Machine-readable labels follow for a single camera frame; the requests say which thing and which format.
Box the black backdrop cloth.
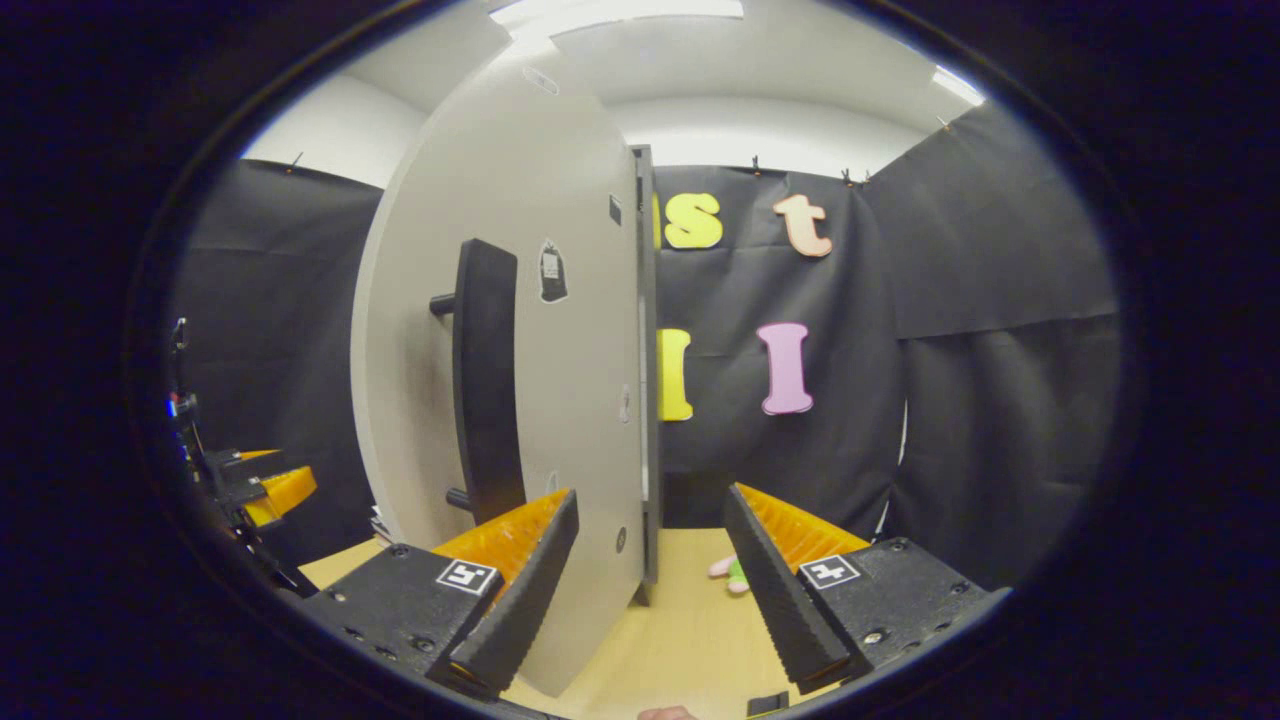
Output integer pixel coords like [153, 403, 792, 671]
[165, 100, 1121, 591]

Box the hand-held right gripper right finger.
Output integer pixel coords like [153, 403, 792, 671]
[722, 482, 1011, 696]

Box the grey cabinet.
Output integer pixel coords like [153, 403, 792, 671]
[630, 145, 663, 606]

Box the black door handle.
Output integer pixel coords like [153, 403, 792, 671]
[430, 238, 528, 526]

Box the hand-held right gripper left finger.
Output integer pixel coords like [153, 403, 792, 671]
[300, 488, 581, 701]

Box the small ceiling light panel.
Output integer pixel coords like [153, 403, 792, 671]
[932, 65, 986, 106]

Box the large ceiling light panel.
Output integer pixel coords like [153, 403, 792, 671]
[488, 0, 746, 36]

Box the beige cabinet door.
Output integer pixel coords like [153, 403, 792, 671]
[350, 40, 649, 698]

